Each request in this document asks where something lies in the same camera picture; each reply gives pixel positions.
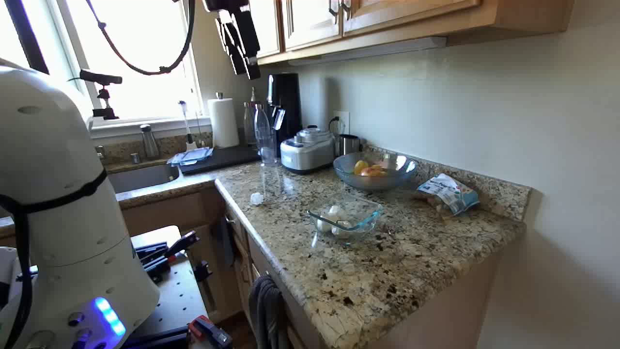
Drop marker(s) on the yellow lemon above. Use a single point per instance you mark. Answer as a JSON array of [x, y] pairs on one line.
[[360, 167]]

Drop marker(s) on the small food processor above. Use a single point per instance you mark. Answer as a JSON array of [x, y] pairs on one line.
[[306, 152]]

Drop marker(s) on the white garlic bulb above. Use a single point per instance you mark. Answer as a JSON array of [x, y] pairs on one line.
[[322, 225], [333, 212], [337, 229]]

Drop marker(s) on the black perforated robot stand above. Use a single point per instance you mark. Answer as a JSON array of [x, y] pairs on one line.
[[174, 297]]

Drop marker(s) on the wooden base cabinet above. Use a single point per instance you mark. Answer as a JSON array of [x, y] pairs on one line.
[[167, 214]]

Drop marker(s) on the translucent plastic lid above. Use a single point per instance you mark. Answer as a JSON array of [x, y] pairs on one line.
[[256, 198]]

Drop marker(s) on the red blue clamp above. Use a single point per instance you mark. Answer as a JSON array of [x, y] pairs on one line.
[[209, 332]]

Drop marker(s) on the grey hanging towel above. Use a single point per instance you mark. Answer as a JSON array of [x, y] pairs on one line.
[[266, 316]]

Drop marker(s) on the thin dish wand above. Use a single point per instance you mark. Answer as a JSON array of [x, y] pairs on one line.
[[186, 126]]

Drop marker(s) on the bright kitchen window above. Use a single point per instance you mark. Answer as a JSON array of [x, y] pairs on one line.
[[161, 97]]

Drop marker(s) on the square clear glass bowl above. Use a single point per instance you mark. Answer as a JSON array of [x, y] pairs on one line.
[[364, 223]]

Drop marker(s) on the kitchen sink basin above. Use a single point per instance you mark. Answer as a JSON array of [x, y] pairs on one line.
[[138, 177]]

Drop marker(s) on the white wall outlet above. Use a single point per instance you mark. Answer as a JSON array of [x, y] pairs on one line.
[[341, 121]]

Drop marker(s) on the black soda maker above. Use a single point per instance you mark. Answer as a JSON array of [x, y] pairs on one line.
[[283, 103]]

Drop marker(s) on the white paper towel roll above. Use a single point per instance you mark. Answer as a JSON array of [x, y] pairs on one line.
[[223, 122]]

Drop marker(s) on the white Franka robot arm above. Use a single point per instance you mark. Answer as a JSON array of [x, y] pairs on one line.
[[58, 194]]

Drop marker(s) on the black ribbed drying mat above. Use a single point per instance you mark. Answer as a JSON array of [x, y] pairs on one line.
[[229, 157]]

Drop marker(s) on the blue white snack bag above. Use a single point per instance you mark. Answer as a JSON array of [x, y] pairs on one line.
[[448, 192]]

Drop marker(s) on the red orange apple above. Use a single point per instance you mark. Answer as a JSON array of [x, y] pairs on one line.
[[376, 173]]

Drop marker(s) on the metal sink faucet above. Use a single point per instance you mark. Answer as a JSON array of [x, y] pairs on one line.
[[149, 142]]

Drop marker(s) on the black camera on tripod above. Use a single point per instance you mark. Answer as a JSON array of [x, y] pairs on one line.
[[103, 78]]

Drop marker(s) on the wooden upper cabinets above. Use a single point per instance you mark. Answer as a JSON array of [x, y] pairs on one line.
[[399, 20]]

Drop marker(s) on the dark metal pot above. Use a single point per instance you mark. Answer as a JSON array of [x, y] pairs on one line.
[[349, 146]]

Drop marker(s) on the blue dish cloth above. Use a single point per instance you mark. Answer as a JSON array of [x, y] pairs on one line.
[[190, 157]]

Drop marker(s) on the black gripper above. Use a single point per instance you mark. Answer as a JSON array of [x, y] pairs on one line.
[[225, 10]]

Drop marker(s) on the grey glass fruit bowl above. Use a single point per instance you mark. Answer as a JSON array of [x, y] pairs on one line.
[[397, 171]]

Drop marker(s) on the black clamp tools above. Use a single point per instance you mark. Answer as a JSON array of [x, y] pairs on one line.
[[161, 254]]

